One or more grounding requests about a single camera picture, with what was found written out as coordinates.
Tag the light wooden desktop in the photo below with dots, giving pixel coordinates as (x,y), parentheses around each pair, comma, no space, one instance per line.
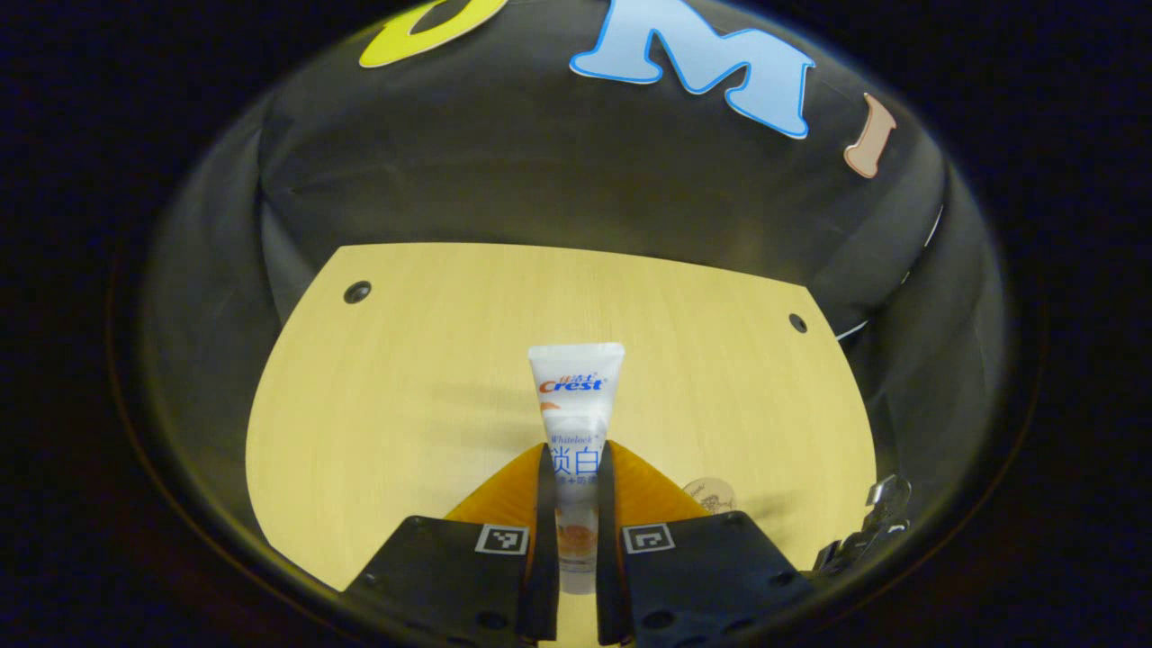
(405,405)

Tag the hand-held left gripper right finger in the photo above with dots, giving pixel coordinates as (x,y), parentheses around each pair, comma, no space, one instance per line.
(607,576)

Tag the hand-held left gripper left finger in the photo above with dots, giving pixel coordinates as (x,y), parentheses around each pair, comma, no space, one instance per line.
(547,576)

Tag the black backdrop cloth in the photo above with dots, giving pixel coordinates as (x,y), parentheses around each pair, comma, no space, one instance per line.
(540,180)

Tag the white toothpaste tube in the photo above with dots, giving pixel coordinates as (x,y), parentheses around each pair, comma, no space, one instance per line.
(576,387)

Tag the round wooden coaster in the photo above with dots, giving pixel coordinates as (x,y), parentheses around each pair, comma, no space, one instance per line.
(711,497)

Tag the black desk hole grommet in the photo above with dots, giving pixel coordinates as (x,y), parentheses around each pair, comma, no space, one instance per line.
(797,322)
(357,292)

